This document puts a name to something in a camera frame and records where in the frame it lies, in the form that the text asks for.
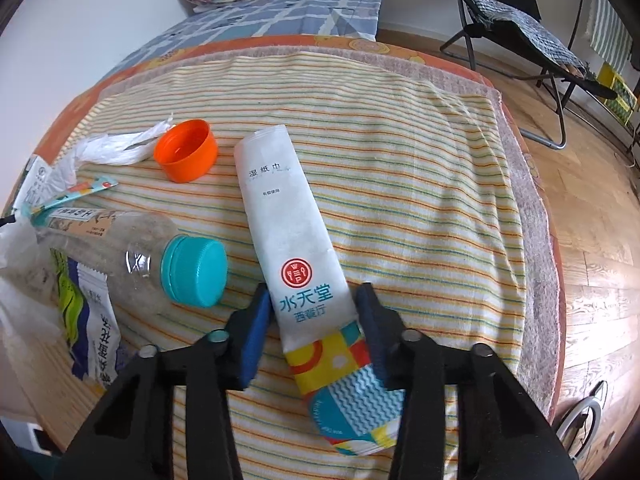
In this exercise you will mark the clear plastic bag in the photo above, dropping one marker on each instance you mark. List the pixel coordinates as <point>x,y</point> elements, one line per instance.
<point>20,305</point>

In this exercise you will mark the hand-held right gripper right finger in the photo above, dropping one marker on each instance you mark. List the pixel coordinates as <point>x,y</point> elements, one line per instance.
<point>372,340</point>

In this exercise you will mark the blue checked bed sheet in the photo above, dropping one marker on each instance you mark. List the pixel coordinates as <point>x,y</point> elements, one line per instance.
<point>280,10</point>

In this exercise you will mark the teal orange paper sleeve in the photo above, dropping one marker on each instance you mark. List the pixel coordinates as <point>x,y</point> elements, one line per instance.
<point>75,192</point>

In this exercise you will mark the blue white snack packet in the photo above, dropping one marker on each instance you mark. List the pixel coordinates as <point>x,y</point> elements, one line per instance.
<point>95,320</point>

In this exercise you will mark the striped cloth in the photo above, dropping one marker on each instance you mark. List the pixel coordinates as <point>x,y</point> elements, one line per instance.
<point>400,160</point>

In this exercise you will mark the yellow green cloth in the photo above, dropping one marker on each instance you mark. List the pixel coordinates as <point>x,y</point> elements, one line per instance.
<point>617,90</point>

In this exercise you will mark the checked chair cushion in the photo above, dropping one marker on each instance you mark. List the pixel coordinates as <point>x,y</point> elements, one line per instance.
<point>525,25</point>

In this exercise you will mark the clear bottle with teal cap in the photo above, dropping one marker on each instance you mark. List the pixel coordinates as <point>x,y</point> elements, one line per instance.
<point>125,255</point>

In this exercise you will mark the crumpled white plastic wrapper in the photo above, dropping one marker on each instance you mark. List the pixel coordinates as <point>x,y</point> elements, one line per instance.
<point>110,147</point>

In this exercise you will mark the orange floral bed sheet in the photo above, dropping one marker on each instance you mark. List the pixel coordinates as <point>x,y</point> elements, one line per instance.
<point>300,40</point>

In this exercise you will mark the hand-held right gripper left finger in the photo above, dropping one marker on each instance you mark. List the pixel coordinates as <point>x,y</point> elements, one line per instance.
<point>255,335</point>

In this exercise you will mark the orange plastic cap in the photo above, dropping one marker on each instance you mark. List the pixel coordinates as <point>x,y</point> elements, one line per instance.
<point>192,167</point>

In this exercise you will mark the white wet wipe packet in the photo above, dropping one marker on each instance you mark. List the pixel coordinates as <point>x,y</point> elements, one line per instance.
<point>290,210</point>

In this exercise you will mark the green striped towel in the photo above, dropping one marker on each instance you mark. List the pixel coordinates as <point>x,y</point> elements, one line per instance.
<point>607,30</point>

